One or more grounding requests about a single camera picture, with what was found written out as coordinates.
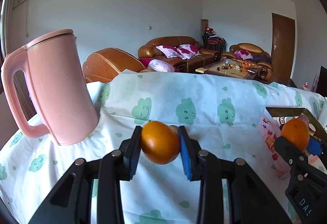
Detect small orange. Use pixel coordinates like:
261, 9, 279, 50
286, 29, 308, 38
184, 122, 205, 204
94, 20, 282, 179
140, 121, 181, 165

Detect stacked black chairs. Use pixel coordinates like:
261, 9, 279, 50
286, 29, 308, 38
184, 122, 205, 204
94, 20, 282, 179
203, 32, 226, 53

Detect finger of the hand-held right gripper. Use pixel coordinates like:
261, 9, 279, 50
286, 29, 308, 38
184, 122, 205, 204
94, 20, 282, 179
274, 136, 311, 184
305, 136, 327, 163

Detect pink electric kettle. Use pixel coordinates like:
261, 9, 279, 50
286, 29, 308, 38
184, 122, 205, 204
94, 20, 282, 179
1, 29, 99, 146

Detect brown leather armchair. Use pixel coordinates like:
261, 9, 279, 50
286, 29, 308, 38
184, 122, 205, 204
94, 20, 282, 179
221, 43, 274, 81

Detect brown leather chair back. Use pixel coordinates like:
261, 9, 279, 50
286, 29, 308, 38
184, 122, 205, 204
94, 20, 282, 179
83, 48, 146, 84

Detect white cloud-print tablecloth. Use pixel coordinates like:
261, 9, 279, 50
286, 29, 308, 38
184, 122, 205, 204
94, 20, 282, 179
0, 72, 327, 224

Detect large orange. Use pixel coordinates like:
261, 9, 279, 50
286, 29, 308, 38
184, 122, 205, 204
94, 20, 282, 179
280, 118, 310, 152

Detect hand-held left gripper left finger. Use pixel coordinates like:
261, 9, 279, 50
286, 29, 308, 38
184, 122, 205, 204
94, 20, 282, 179
28, 125, 142, 224

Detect dark television screen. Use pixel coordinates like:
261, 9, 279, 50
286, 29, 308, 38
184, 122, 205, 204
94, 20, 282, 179
318, 66, 327, 93

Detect brown leather three-seat sofa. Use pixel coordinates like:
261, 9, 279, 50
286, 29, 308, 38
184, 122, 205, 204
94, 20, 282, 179
138, 36, 220, 73

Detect white magenta floral pillow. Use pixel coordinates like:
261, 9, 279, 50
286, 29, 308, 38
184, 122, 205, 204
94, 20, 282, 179
234, 50, 253, 60
176, 44, 201, 59
156, 45, 184, 59

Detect pink cardboard snack box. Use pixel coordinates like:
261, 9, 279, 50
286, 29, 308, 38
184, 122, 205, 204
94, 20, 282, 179
258, 106, 327, 180

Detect purple cloth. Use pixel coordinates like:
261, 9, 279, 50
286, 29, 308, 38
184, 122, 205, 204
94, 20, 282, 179
252, 54, 271, 63

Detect brown wooden door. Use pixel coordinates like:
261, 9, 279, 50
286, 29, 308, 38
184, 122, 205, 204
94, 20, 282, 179
271, 13, 295, 81

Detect wooden coffee table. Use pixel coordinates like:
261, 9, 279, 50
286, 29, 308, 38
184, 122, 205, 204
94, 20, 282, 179
195, 59, 259, 79

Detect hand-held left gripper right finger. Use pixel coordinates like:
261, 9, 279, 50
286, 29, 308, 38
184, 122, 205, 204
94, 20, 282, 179
177, 125, 293, 224

